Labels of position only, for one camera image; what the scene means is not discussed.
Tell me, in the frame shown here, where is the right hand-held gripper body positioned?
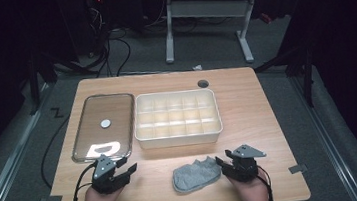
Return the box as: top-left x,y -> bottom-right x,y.
228,142 -> 270,185

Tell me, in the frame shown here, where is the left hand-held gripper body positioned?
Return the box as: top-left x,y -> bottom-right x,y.
88,151 -> 132,197

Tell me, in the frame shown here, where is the grey sock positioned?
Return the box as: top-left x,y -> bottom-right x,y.
170,154 -> 225,195

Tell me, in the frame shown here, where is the white divided storage box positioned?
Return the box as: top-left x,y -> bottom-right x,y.
130,85 -> 225,152

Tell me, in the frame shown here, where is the person's right hand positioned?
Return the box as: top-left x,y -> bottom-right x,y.
225,169 -> 270,201

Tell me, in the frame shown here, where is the white round sticker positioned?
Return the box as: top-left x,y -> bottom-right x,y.
99,118 -> 112,130

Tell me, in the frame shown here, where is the grey tape piece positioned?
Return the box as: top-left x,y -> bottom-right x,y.
288,162 -> 309,175
39,193 -> 64,201

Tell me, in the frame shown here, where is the black stand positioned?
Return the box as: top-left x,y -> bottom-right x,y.
22,42 -> 62,116
249,32 -> 323,114

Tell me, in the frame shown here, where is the white-framed desk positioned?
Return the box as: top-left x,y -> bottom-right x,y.
159,0 -> 307,73

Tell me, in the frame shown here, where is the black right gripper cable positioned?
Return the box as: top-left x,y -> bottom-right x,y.
257,165 -> 275,201

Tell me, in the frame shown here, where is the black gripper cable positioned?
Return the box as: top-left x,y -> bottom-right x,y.
257,165 -> 275,201
67,161 -> 101,201

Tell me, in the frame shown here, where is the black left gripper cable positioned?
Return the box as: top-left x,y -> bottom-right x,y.
67,161 -> 101,201

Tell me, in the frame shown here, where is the black floor cable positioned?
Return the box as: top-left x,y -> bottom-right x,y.
35,115 -> 78,190

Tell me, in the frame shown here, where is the metal floor rail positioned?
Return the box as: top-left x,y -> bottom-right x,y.
288,68 -> 357,201
0,83 -> 62,201

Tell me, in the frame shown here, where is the bundle of black cables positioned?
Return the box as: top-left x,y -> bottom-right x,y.
87,1 -> 135,80

